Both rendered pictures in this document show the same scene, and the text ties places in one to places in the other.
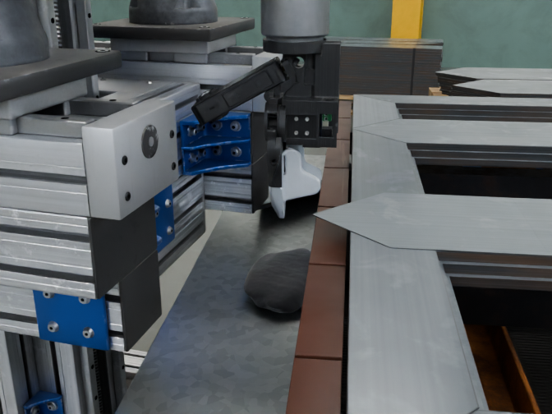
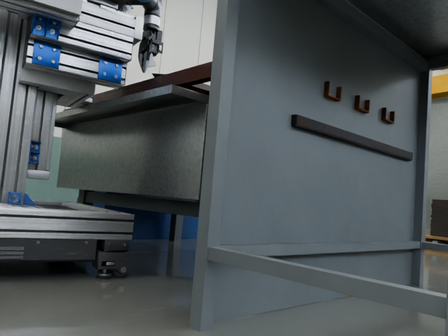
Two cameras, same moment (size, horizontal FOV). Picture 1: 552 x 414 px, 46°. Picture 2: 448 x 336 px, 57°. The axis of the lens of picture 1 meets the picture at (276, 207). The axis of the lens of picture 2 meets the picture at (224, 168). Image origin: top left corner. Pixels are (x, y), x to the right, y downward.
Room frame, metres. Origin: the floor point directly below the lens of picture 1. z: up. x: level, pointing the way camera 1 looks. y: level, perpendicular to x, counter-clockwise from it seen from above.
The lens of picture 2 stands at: (-0.72, 1.11, 0.31)
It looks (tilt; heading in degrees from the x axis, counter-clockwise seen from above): 4 degrees up; 310
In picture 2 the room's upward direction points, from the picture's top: 5 degrees clockwise
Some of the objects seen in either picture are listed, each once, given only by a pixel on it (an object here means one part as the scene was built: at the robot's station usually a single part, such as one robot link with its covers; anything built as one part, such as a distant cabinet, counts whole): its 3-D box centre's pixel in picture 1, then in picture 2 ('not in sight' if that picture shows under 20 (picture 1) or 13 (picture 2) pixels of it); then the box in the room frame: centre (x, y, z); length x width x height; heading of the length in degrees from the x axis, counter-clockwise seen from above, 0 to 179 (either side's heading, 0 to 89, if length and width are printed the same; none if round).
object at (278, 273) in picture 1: (282, 276); not in sight; (0.88, -0.01, 0.70); 0.20 x 0.10 x 0.03; 167
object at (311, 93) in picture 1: (301, 93); (151, 41); (0.74, -0.03, 0.99); 0.09 x 0.08 x 0.12; 83
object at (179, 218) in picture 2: not in sight; (179, 191); (1.35, -0.87, 0.34); 0.06 x 0.06 x 0.68; 83
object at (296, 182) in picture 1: (295, 186); (150, 63); (0.73, -0.02, 0.89); 0.06 x 0.03 x 0.09; 83
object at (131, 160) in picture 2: not in sight; (117, 155); (0.94, -0.05, 0.48); 1.30 x 0.04 x 0.35; 173
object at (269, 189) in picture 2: not in sight; (350, 153); (-0.12, -0.26, 0.51); 1.30 x 0.04 x 1.01; 83
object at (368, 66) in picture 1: (377, 74); not in sight; (5.46, -0.84, 0.26); 1.20 x 0.80 x 0.53; 75
